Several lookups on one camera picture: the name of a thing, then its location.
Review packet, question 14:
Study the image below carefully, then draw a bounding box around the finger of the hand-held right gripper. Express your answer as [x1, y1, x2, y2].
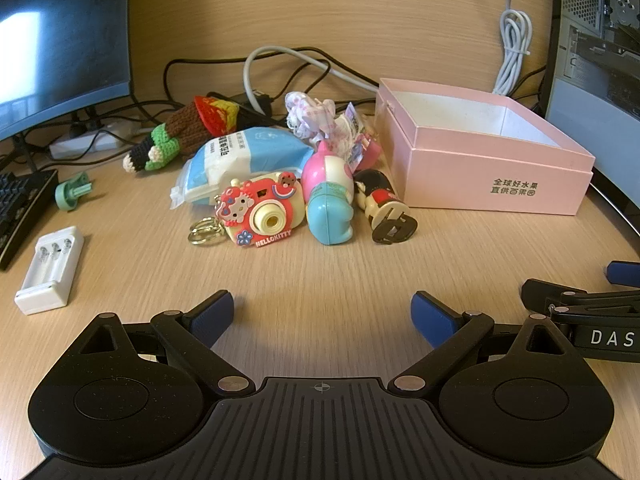
[521, 278, 640, 312]
[606, 260, 640, 287]

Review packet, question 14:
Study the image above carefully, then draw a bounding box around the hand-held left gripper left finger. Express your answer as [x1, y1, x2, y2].
[75, 290, 256, 395]

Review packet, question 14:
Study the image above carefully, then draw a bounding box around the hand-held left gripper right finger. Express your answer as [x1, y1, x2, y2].
[392, 291, 568, 394]

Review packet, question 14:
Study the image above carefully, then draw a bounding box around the toy camera keychain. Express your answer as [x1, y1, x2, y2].
[188, 171, 305, 250]

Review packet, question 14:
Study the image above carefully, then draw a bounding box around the black-haired doll keychain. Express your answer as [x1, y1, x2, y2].
[353, 169, 419, 246]

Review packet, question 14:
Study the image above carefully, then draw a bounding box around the pink cardboard box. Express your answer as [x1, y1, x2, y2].
[374, 78, 596, 216]

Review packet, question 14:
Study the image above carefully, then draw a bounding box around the pink and blue toy figure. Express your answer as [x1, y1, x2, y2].
[301, 141, 357, 246]

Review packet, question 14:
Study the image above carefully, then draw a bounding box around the blue and white packet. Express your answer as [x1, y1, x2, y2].
[170, 126, 316, 209]

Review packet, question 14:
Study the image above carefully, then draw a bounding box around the brown crochet doll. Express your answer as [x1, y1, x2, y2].
[123, 95, 241, 175]

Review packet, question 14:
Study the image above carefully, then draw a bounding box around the packaged small doll toy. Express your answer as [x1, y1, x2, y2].
[334, 102, 384, 169]

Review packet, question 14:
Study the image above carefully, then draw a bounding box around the white floral scrunchie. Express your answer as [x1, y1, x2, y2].
[285, 91, 347, 144]

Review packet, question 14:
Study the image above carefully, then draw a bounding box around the white battery charger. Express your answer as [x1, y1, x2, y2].
[14, 226, 85, 316]

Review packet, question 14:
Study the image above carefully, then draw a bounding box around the green plastic spool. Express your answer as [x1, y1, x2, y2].
[55, 172, 94, 210]

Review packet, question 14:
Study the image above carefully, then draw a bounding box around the white power strip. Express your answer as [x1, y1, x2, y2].
[49, 119, 147, 159]

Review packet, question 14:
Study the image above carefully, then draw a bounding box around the computer tower case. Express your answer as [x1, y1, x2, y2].
[544, 0, 640, 237]

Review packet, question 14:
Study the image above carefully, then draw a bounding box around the black keyboard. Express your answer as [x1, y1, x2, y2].
[0, 168, 60, 272]

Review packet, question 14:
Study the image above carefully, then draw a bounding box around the black power adapter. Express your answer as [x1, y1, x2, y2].
[207, 91, 274, 122]

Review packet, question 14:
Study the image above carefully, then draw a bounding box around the black computer monitor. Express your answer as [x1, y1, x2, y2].
[0, 0, 134, 142]

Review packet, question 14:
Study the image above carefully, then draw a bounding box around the black cable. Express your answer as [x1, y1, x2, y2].
[164, 57, 261, 126]
[272, 58, 382, 111]

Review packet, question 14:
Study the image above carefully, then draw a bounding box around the white coiled cable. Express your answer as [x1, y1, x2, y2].
[492, 0, 534, 96]

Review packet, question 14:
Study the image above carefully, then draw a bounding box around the grey cable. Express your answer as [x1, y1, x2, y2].
[243, 46, 381, 117]

